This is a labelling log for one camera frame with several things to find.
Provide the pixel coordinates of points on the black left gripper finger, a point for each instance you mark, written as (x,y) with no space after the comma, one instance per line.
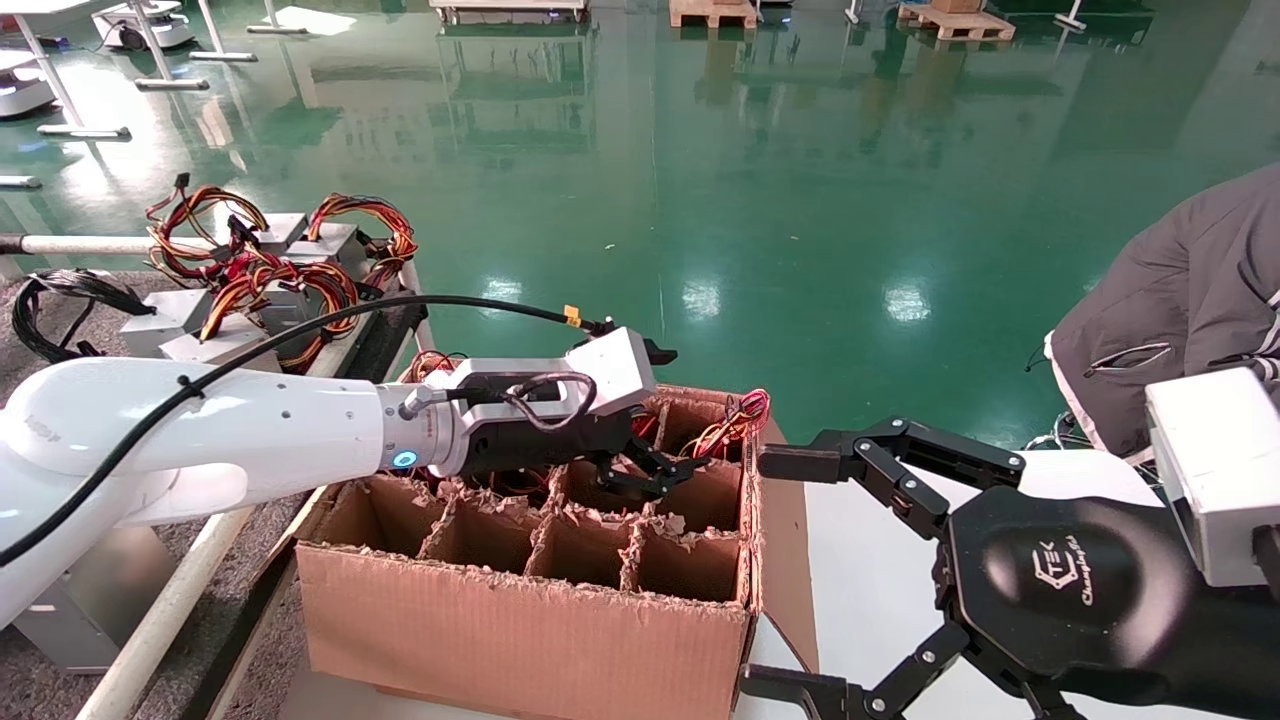
(790,692)

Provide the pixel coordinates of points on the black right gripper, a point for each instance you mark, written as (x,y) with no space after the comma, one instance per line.
(1080,600)

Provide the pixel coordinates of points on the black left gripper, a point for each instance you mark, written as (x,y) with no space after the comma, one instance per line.
(540,450)

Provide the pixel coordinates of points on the brown cardboard box with dividers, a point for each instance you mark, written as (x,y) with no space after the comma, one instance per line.
(520,640)

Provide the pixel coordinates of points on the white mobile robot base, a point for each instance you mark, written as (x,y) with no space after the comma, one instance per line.
(150,30)
(20,95)

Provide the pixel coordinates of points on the person in grey jacket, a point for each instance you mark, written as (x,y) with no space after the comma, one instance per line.
(1180,290)

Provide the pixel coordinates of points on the wooden pallet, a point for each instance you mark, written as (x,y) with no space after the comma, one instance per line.
(960,24)
(712,14)

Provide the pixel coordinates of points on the white table leg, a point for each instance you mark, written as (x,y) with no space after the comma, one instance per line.
(85,131)
(1072,22)
(170,83)
(275,28)
(225,56)
(853,15)
(18,181)

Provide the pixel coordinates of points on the silver power supply unit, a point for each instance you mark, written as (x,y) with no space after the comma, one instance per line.
(165,312)
(225,342)

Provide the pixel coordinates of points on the pale wooden platform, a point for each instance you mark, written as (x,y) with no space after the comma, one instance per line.
(510,10)

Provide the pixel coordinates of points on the white table edge tube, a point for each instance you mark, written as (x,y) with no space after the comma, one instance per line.
(90,244)

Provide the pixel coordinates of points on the white background table top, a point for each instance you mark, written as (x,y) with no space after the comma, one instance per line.
(40,6)

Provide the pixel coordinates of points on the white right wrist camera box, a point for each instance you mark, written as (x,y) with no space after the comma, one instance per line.
(1220,470)

